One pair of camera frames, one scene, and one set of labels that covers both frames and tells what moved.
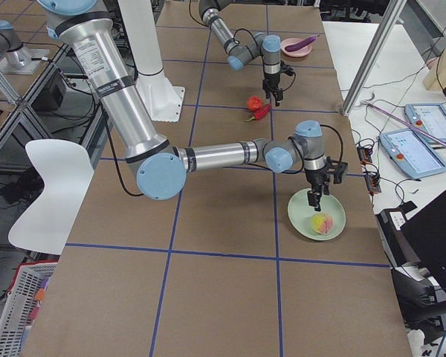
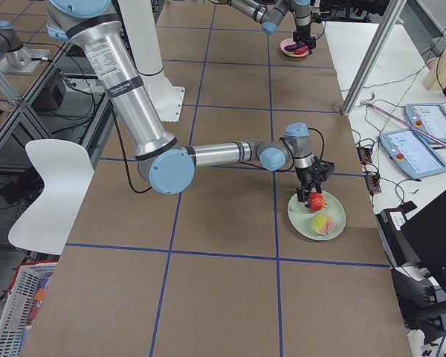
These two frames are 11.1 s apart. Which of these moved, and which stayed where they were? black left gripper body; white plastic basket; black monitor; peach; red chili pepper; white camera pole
Moved: black left gripper body; red chili pepper
Stayed: white plastic basket; peach; black monitor; white camera pole
